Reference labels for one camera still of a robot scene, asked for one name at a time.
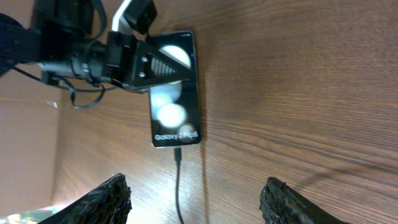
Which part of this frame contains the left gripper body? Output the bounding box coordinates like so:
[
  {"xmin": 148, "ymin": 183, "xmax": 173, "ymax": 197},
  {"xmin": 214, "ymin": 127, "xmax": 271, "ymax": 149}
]
[{"xmin": 104, "ymin": 31, "xmax": 149, "ymax": 93}]

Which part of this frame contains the black charging cable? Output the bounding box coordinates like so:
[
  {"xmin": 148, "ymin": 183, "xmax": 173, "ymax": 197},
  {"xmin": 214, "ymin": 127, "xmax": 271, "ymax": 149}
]
[{"xmin": 174, "ymin": 147, "xmax": 185, "ymax": 224}]

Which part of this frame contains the black smartphone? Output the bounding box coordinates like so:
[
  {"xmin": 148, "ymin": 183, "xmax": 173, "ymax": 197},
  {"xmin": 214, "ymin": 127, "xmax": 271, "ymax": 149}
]
[{"xmin": 146, "ymin": 30, "xmax": 202, "ymax": 148}]

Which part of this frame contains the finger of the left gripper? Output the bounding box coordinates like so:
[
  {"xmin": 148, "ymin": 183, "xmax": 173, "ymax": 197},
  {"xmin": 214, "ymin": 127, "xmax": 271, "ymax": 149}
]
[{"xmin": 133, "ymin": 40, "xmax": 191, "ymax": 87}]

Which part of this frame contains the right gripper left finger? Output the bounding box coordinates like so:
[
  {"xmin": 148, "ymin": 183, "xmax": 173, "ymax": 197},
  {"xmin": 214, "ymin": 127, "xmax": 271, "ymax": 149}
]
[{"xmin": 40, "ymin": 173, "xmax": 132, "ymax": 224}]

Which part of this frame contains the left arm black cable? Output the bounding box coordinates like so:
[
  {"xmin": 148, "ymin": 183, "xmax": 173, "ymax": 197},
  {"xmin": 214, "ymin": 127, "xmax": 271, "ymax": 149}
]
[{"xmin": 12, "ymin": 0, "xmax": 119, "ymax": 110}]

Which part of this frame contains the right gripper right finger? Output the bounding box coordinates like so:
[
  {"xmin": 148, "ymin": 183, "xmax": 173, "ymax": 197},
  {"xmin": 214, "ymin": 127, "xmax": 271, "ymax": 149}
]
[{"xmin": 259, "ymin": 177, "xmax": 346, "ymax": 224}]

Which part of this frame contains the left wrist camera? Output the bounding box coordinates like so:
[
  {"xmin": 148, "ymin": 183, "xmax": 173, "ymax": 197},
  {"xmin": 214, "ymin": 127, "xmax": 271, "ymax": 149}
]
[{"xmin": 111, "ymin": 0, "xmax": 157, "ymax": 35}]

